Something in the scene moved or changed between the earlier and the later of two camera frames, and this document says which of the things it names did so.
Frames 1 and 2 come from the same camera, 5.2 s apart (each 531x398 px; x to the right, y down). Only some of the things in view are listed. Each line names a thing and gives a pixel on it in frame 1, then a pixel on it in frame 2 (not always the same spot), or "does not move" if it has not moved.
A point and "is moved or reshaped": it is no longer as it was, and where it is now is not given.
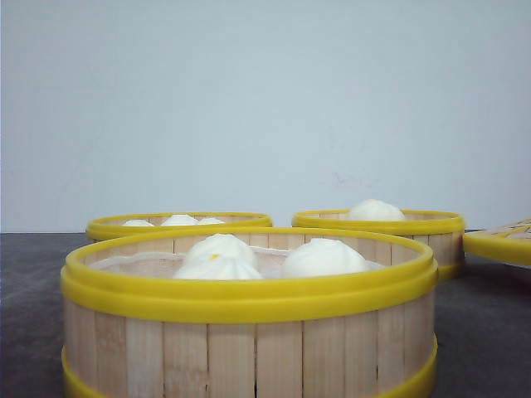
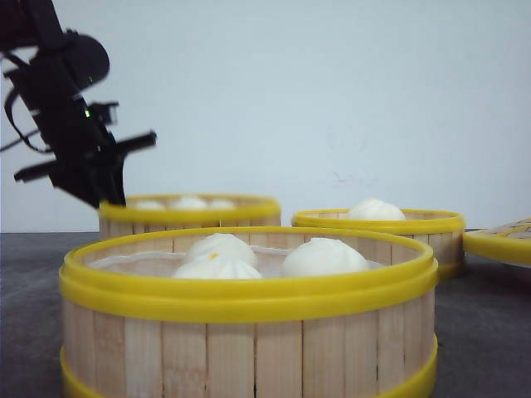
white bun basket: x=375 y=210 does not move
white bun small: x=211 y=220 -> x=220 y=203
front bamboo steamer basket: x=250 y=312 does not move
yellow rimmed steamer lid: x=509 y=244 does not move
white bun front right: x=322 y=256 does not move
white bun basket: x=137 y=222 -> x=149 y=205
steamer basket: x=111 y=227 is moved or reshaped
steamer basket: x=442 y=234 does not move
